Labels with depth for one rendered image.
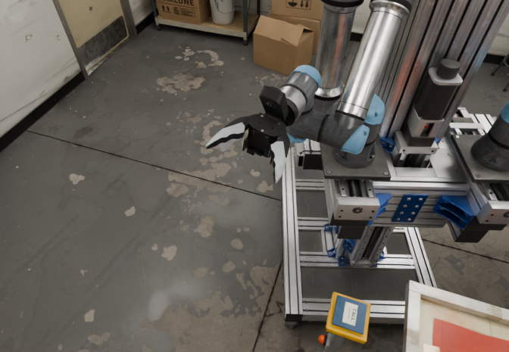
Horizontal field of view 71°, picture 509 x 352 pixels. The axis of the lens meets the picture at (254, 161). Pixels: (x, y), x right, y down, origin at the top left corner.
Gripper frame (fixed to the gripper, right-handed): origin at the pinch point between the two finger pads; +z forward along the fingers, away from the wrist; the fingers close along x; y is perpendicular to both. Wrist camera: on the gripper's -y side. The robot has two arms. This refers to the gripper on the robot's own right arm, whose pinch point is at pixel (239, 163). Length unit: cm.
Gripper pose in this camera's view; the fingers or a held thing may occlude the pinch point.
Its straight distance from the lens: 66.3
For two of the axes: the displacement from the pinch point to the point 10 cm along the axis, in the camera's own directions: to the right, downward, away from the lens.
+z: -4.7, 6.5, -6.0
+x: -8.8, -4.3, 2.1
